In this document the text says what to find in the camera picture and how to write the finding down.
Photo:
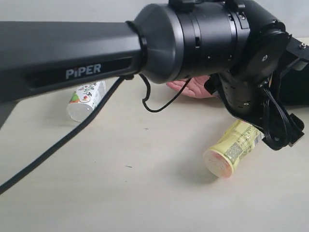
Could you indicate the person's open hand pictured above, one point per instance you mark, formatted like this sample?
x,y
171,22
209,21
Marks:
x,y
195,88

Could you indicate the yellow bottle red cap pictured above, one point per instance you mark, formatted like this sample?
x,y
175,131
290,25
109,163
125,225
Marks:
x,y
239,140

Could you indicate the clear floral label bottle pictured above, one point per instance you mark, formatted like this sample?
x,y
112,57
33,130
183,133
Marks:
x,y
85,99

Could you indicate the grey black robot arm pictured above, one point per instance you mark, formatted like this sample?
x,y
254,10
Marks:
x,y
238,43

